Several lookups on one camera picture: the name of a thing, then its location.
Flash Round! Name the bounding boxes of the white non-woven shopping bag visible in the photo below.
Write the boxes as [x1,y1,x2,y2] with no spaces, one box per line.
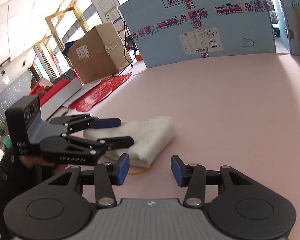
[83,116,176,168]

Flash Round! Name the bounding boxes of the person's left hand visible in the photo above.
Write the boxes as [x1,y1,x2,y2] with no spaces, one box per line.
[19,155,68,174]

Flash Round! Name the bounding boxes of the red patterned paper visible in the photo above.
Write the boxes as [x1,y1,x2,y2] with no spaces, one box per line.
[68,73,132,112]

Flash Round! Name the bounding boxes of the white red flat box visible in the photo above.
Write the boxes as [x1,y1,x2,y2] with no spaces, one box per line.
[40,78,82,121]

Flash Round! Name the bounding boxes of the brown cardboard box at left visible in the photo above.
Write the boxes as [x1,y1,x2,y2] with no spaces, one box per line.
[66,22,132,83]

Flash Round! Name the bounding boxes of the large light blue carton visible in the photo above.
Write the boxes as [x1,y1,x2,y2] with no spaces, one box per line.
[119,0,275,68]

